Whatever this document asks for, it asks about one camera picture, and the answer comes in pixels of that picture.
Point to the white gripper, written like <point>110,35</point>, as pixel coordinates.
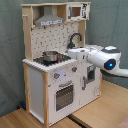
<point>83,54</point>

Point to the red oven knob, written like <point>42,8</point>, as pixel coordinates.
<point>74,69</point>
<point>56,75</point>

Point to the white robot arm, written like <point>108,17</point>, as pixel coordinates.
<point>107,59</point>

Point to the wooden toy kitchen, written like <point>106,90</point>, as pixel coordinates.
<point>40,84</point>

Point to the black toy faucet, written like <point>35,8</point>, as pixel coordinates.
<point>71,44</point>

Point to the grey ice dispenser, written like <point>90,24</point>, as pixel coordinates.
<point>91,73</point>

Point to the black toy stovetop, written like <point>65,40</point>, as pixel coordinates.
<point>58,59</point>

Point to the silver toy pot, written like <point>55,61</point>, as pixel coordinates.
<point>50,56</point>

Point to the toy oven door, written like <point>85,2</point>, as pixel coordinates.
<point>64,97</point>

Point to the grey range hood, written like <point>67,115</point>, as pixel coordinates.
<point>48,18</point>

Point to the grey fridge door handle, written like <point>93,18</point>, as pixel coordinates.
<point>84,83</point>

